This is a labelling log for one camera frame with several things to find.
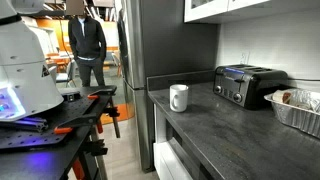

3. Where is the white ceramic mug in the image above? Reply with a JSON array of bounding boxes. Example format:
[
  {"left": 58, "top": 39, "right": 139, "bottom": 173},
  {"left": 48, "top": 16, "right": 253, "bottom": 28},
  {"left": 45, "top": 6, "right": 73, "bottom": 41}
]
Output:
[{"left": 169, "top": 83, "right": 190, "bottom": 113}]

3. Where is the white under-counter appliance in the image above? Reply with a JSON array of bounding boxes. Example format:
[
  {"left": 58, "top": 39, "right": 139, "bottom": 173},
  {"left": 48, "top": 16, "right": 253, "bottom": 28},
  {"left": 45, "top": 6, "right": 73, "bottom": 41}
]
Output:
[{"left": 152, "top": 103, "right": 218, "bottom": 180}]

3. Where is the stainless steel refrigerator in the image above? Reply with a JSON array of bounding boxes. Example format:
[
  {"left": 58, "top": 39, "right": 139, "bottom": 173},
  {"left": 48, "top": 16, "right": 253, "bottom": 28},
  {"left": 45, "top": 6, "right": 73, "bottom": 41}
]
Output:
[{"left": 116, "top": 0, "right": 220, "bottom": 174}]

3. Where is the black bar clamp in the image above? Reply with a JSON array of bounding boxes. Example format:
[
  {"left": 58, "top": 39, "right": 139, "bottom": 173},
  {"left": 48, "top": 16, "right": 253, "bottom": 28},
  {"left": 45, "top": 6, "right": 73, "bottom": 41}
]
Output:
[{"left": 103, "top": 96, "right": 122, "bottom": 139}]

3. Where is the small black box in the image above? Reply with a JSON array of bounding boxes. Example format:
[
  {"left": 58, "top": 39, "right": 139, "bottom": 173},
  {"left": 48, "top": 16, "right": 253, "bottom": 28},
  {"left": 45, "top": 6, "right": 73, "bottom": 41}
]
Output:
[{"left": 61, "top": 91, "right": 82, "bottom": 103}]

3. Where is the person in dark sweater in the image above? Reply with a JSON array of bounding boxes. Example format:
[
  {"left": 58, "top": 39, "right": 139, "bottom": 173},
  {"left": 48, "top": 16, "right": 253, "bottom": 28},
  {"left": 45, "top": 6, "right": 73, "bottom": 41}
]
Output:
[{"left": 67, "top": 0, "right": 108, "bottom": 88}]

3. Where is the black four-slot toaster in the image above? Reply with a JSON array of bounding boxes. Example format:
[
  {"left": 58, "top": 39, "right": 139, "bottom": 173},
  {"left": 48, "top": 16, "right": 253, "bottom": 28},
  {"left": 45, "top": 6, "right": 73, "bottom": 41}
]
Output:
[{"left": 212, "top": 64, "right": 290, "bottom": 111}]

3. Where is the grey chair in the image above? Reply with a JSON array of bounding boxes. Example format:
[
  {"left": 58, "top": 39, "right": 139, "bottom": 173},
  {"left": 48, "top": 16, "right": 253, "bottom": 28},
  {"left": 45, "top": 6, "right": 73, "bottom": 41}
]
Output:
[{"left": 55, "top": 59, "right": 77, "bottom": 88}]

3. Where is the aluminium extrusion bar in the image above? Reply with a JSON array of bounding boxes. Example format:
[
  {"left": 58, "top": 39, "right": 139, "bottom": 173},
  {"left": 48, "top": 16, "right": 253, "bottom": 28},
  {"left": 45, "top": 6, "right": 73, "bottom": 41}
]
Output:
[{"left": 0, "top": 116, "right": 50, "bottom": 133}]

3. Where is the aluminium foil tray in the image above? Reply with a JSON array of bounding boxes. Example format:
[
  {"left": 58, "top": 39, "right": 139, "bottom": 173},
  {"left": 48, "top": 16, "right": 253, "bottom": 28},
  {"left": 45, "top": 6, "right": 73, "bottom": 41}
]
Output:
[{"left": 263, "top": 92, "right": 320, "bottom": 140}]

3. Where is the foil-wrapped food roll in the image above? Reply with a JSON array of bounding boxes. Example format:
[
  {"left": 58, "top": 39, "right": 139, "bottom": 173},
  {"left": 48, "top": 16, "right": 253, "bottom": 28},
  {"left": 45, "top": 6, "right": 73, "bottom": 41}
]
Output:
[{"left": 271, "top": 88, "right": 320, "bottom": 113}]

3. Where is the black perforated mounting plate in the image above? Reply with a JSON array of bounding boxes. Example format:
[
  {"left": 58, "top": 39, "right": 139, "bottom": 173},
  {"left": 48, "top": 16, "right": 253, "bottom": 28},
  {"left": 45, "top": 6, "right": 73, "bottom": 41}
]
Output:
[{"left": 0, "top": 95, "right": 102, "bottom": 152}]

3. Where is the black workbench table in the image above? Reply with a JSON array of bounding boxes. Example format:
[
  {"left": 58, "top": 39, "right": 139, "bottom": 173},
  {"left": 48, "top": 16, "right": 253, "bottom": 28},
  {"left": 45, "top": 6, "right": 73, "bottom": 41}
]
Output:
[{"left": 0, "top": 85, "right": 118, "bottom": 180}]

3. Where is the orange-handled black clamp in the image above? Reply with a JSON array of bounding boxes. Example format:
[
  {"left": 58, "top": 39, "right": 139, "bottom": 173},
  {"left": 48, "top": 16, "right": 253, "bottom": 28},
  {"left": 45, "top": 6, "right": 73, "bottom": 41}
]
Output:
[
  {"left": 53, "top": 114, "right": 101, "bottom": 136},
  {"left": 86, "top": 85, "right": 118, "bottom": 101}
]

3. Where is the white wall cabinet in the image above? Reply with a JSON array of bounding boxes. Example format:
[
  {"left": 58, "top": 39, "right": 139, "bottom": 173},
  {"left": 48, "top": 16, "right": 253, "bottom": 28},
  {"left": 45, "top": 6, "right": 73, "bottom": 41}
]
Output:
[{"left": 183, "top": 0, "right": 320, "bottom": 25}]

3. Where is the black toaster power cord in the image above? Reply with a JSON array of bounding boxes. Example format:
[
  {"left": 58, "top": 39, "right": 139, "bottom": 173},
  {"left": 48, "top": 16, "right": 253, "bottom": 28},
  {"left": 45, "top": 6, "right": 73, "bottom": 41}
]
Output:
[{"left": 287, "top": 77, "right": 320, "bottom": 83}]

